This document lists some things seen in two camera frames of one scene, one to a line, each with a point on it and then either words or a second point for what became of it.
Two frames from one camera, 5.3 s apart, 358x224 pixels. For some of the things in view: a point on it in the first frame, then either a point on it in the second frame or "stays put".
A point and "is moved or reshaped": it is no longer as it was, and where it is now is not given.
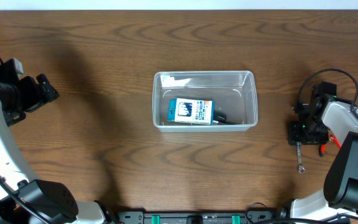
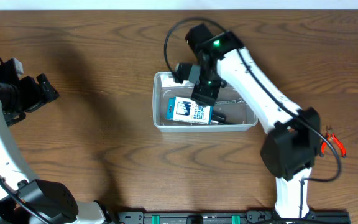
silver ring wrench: [301, 168] is moved or reshaped
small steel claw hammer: [215, 122] stays put
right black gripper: [308, 139] to [204, 93]
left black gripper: [34, 94] stays put
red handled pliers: [322, 147] stays put
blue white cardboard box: [183, 110] stays put
